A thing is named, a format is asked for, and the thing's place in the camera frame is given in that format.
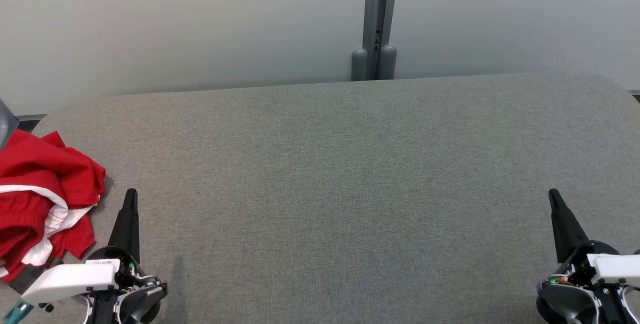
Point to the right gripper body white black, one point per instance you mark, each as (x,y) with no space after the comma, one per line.
(590,289)

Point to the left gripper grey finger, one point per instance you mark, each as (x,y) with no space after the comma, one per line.
(127,229)

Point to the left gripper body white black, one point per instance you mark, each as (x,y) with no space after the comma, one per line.
(75,279)

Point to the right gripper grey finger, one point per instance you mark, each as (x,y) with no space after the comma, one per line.
(567,229)

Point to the red Bulls 23 jersey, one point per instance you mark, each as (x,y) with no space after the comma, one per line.
(20,234)

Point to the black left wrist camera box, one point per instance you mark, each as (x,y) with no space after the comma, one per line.
(25,279)

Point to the grey metal partition post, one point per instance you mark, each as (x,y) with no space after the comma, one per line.
(374,13)

